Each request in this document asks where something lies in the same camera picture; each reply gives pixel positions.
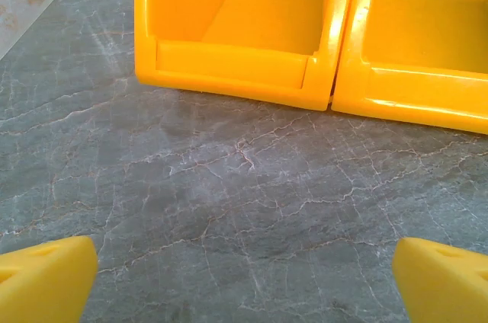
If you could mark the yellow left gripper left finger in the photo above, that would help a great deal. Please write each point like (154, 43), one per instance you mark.
(42, 285)

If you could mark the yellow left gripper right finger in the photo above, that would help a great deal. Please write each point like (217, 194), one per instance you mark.
(446, 288)

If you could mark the yellow plastic bin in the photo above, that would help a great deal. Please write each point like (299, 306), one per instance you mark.
(228, 68)
(419, 87)

